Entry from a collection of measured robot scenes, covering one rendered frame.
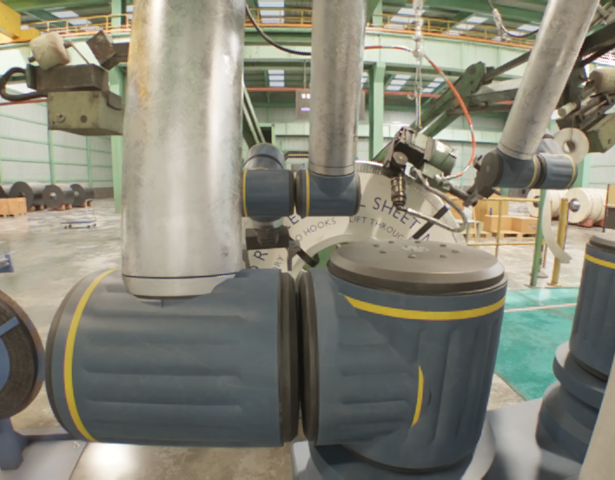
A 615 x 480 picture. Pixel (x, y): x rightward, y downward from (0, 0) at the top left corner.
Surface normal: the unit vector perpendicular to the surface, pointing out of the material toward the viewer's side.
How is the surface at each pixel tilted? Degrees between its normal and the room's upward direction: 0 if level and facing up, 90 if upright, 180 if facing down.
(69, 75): 90
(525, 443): 0
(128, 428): 80
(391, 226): 90
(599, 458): 90
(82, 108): 89
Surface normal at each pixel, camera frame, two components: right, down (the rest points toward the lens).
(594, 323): -1.00, 0.01
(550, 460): 0.00, -0.99
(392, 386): 0.06, 0.00
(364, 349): 0.04, -0.73
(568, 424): -0.39, -0.90
